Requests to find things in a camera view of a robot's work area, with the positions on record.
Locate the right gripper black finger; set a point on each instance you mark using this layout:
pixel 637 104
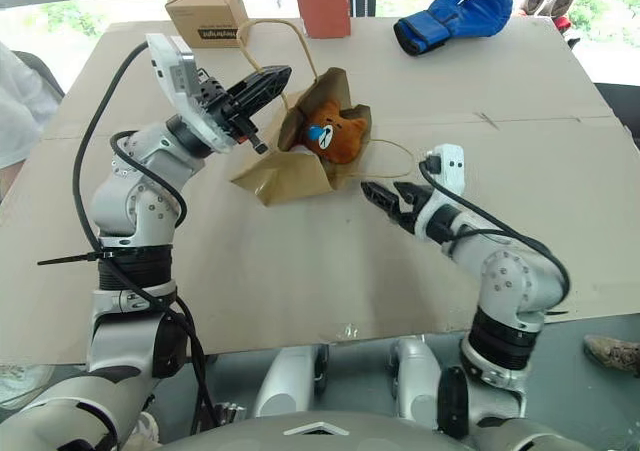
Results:
pixel 409 191
pixel 381 200

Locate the black chair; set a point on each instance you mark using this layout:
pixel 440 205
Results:
pixel 47 73

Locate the patterned brown shoe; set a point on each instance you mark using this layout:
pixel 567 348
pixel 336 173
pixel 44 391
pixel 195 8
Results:
pixel 615 353

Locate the pair of tan shoes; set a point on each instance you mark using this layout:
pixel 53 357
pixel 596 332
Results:
pixel 547 1

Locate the tall red-brown box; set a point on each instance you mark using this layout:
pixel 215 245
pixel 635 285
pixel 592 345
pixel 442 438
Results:
pixel 322 1

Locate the silver rounded robot leg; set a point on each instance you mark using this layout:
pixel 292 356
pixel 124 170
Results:
pixel 285 381
pixel 417 381

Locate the small red item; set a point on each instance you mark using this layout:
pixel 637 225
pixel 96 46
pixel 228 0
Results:
pixel 564 23

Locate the person in white shirt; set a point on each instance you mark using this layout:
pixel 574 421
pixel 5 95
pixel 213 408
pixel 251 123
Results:
pixel 17 116

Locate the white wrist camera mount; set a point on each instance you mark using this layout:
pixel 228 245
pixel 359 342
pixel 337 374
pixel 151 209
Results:
pixel 167 66
pixel 450 166

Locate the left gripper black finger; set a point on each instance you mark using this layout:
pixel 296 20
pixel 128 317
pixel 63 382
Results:
pixel 247 128
pixel 262 85

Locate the small brown cardboard box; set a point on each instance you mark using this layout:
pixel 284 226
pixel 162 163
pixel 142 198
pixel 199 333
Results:
pixel 207 13

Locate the blue boxing glove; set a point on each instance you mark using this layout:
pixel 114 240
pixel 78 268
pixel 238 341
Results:
pixel 460 13

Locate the black zip tie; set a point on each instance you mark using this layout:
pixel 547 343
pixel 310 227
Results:
pixel 65 260

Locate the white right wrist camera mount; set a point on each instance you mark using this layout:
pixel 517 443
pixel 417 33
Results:
pixel 450 166

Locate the grey robot torso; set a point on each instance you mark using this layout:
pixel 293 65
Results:
pixel 325 433

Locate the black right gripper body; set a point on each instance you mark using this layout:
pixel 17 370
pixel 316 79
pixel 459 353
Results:
pixel 412 216

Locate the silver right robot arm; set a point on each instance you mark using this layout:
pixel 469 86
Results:
pixel 510 276

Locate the brown cardboard table cover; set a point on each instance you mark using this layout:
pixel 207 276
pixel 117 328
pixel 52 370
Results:
pixel 350 271

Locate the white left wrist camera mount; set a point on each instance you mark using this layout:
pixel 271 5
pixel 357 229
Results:
pixel 167 66

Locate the brown bear plush toy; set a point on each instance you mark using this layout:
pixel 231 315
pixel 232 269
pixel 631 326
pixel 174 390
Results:
pixel 340 133

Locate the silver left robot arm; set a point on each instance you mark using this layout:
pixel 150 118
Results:
pixel 135 206

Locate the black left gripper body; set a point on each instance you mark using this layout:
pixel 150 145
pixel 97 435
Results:
pixel 216 102

